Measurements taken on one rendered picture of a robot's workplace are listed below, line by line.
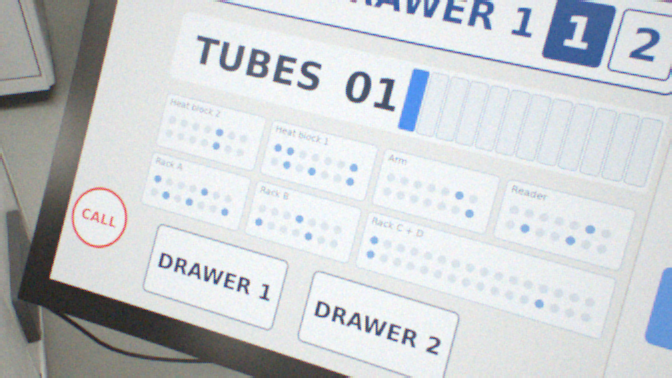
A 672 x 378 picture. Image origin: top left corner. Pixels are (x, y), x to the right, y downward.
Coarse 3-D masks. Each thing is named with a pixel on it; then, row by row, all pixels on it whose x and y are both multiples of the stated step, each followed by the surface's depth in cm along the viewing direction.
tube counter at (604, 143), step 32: (352, 64) 41; (384, 64) 41; (416, 64) 40; (352, 96) 41; (384, 96) 41; (416, 96) 40; (448, 96) 40; (480, 96) 40; (512, 96) 39; (544, 96) 39; (384, 128) 41; (416, 128) 40; (448, 128) 40; (480, 128) 40; (512, 128) 39; (544, 128) 39; (576, 128) 38; (608, 128) 38; (640, 128) 38; (512, 160) 39; (544, 160) 39; (576, 160) 38; (608, 160) 38; (640, 160) 38; (640, 192) 38
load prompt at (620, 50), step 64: (256, 0) 43; (320, 0) 42; (384, 0) 41; (448, 0) 40; (512, 0) 39; (576, 0) 38; (640, 0) 38; (512, 64) 39; (576, 64) 38; (640, 64) 38
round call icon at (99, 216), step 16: (80, 192) 45; (96, 192) 45; (112, 192) 45; (80, 208) 45; (96, 208) 45; (112, 208) 45; (128, 208) 45; (80, 224) 45; (96, 224) 45; (112, 224) 45; (128, 224) 45; (64, 240) 46; (80, 240) 45; (96, 240) 45; (112, 240) 45
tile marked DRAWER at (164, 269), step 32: (160, 224) 44; (160, 256) 44; (192, 256) 43; (224, 256) 43; (256, 256) 43; (160, 288) 44; (192, 288) 43; (224, 288) 43; (256, 288) 42; (256, 320) 42
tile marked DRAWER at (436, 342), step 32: (320, 288) 42; (352, 288) 41; (384, 288) 41; (320, 320) 42; (352, 320) 41; (384, 320) 41; (416, 320) 40; (448, 320) 40; (352, 352) 41; (384, 352) 41; (416, 352) 40; (448, 352) 40
